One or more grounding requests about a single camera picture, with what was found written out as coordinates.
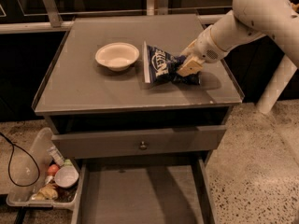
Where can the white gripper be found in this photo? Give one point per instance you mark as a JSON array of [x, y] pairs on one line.
[[204, 49]]

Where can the blue chip bag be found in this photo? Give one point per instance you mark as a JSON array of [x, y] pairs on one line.
[[161, 66]]

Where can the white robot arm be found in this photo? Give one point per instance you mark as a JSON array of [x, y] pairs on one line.
[[248, 20]]

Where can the grey drawer cabinet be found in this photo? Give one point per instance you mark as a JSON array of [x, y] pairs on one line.
[[78, 95]]

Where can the top grey drawer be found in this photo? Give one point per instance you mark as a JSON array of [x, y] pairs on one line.
[[126, 143]]

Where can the grey drawer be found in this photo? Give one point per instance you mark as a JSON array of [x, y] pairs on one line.
[[144, 190], [126, 143]]

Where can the round metal drawer knob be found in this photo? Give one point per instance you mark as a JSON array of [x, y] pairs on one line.
[[143, 145]]

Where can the middle grey drawer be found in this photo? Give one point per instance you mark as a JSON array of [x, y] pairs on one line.
[[144, 190]]

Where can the white paper bowl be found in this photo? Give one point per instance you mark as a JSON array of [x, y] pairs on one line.
[[117, 56]]

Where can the white diagonal pole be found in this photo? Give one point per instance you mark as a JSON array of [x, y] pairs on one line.
[[278, 82]]

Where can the white tube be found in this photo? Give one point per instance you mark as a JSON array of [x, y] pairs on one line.
[[56, 156]]

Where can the small white bowl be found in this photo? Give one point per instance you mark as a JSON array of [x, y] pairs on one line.
[[66, 177]]

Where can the red apple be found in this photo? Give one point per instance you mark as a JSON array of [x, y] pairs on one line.
[[53, 169]]

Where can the clear plastic bin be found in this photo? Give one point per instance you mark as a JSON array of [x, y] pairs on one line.
[[30, 175]]

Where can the yellow crumpled wrapper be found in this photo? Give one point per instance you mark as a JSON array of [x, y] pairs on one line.
[[48, 192]]

